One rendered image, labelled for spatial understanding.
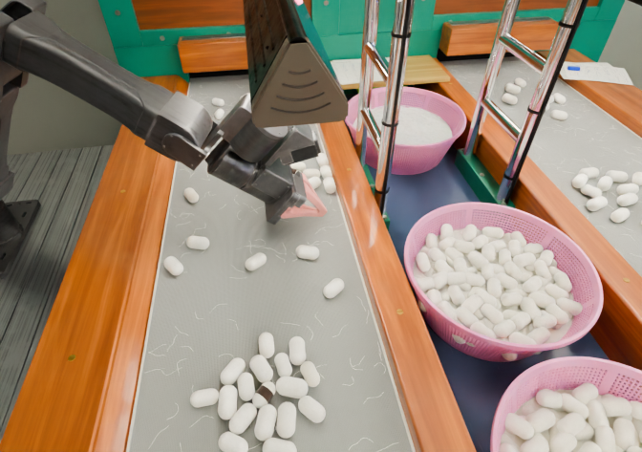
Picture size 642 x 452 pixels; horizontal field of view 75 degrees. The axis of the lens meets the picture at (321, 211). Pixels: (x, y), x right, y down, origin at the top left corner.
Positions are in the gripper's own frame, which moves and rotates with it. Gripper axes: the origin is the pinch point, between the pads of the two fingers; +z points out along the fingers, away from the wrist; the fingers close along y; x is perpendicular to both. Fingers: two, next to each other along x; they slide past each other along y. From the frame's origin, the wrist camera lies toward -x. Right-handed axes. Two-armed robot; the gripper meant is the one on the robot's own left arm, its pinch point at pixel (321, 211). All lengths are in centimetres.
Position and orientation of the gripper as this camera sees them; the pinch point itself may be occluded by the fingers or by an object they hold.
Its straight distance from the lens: 69.0
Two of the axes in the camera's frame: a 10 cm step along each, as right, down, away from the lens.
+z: 7.5, 4.0, 5.3
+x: -6.4, 6.3, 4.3
